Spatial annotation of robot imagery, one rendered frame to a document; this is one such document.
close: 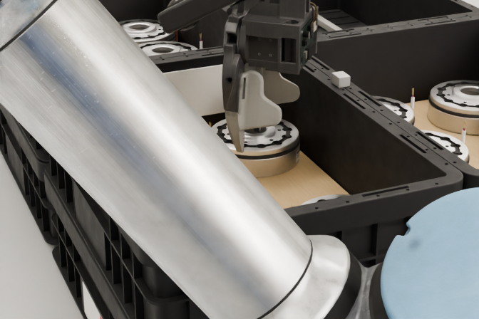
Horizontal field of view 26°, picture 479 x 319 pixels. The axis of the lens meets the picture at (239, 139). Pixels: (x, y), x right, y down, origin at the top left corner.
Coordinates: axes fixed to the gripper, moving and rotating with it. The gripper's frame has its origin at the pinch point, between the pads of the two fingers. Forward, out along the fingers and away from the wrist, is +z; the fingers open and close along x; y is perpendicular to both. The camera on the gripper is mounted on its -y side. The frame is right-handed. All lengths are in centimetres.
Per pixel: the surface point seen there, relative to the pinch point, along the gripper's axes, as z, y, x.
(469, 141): 4.6, 22.9, 15.6
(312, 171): 4.6, 7.6, 1.8
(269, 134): 1.0, 2.4, 2.0
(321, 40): -5.3, 4.1, 17.0
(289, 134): 1.7, 4.1, 4.3
